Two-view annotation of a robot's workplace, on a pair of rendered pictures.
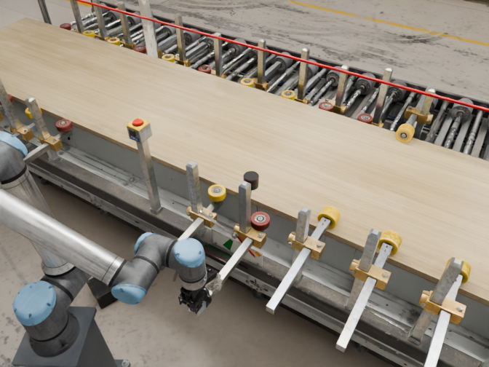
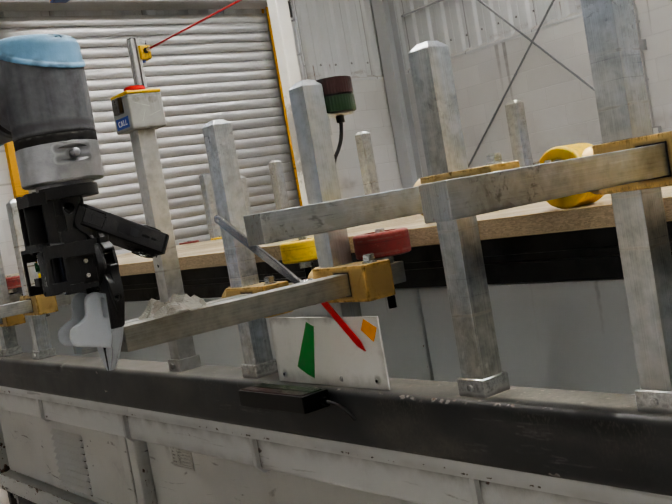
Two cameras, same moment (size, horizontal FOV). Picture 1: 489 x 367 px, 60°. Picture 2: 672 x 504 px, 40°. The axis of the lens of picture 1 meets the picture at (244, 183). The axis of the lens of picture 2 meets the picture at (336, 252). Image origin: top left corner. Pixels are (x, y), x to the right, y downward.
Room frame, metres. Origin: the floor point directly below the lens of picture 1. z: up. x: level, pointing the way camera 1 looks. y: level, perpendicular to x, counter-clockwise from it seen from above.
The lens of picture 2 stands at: (-0.06, -0.46, 0.96)
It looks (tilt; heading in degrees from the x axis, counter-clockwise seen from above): 3 degrees down; 20
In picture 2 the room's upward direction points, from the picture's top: 10 degrees counter-clockwise
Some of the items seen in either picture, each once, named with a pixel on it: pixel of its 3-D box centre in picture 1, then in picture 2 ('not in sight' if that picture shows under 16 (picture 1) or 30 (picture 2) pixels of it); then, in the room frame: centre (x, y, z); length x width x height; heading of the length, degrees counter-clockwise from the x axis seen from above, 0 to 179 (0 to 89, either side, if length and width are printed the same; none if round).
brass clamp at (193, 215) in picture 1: (201, 215); (255, 299); (1.27, 0.19, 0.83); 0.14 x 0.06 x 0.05; 58
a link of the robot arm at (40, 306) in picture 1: (41, 308); not in sight; (0.84, 0.77, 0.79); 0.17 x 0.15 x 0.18; 160
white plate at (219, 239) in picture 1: (236, 247); (324, 351); (1.15, 0.04, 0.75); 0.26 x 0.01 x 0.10; 58
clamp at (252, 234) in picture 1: (249, 234); (350, 281); (1.14, -0.02, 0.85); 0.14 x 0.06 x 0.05; 58
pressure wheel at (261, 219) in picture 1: (260, 226); (386, 268); (1.18, -0.06, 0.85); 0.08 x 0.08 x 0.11
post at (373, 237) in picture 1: (362, 274); (635, 189); (0.89, -0.42, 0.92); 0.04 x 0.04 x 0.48; 58
